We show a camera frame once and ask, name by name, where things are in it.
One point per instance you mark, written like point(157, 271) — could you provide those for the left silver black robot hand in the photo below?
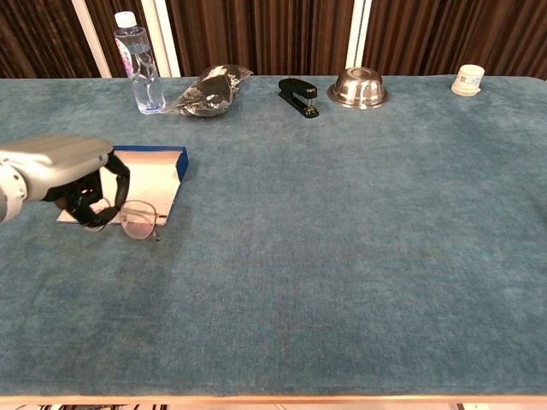
point(60, 164)

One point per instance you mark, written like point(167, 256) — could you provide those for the blue printed glasses case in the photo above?
point(154, 175)

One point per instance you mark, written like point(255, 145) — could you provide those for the thin-framed eyeglasses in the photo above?
point(139, 224)

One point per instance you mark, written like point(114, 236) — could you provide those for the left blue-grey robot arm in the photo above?
point(6, 192)

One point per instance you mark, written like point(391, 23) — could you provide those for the clear plastic water bottle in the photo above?
point(145, 72)

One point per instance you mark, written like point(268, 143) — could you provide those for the plastic bag with black contents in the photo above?
point(207, 96)

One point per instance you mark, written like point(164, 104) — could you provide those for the dark brown pleated curtain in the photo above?
point(265, 34)

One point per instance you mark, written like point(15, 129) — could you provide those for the black stapler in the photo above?
point(299, 91)

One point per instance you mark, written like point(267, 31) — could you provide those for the teal blue table cloth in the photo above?
point(320, 256)

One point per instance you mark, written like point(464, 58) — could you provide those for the upturned stainless steel bowl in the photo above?
point(358, 87)

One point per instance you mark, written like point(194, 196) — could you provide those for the small white jar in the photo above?
point(468, 81)

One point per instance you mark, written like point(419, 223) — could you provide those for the white metal frame post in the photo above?
point(162, 38)
point(358, 34)
point(92, 38)

